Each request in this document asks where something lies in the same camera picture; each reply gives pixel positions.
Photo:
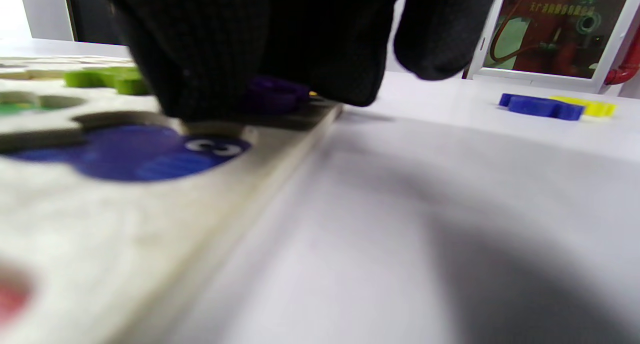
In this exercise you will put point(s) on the large purple math block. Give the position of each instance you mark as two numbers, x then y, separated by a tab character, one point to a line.
277	95

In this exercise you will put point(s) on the person's right hand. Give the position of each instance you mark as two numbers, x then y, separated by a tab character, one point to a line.
200	44

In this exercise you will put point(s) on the small blue math block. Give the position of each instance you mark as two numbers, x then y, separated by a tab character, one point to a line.
540	107

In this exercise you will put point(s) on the yellow chunky math block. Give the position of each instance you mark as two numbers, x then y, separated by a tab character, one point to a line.
597	108

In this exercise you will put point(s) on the red pipe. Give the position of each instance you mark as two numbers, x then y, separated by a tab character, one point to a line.
625	71

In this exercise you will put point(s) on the lime green math block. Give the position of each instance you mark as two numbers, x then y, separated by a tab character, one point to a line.
120	81

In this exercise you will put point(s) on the wooden math block puzzle board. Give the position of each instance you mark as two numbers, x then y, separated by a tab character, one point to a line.
125	224

